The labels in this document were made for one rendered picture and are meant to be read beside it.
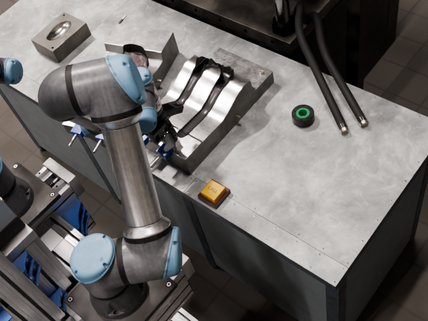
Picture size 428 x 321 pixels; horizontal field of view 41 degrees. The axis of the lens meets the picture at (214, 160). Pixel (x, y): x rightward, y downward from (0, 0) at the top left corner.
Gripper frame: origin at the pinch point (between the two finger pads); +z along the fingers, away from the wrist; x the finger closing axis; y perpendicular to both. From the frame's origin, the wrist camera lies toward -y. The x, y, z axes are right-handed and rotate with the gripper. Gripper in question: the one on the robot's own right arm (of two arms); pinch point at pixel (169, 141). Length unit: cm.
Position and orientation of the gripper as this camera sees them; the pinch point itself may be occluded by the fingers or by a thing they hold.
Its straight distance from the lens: 197.9
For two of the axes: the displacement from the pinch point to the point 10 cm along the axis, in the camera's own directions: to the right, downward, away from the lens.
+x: 7.7, 4.3, -4.7
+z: 1.7, 5.7, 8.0
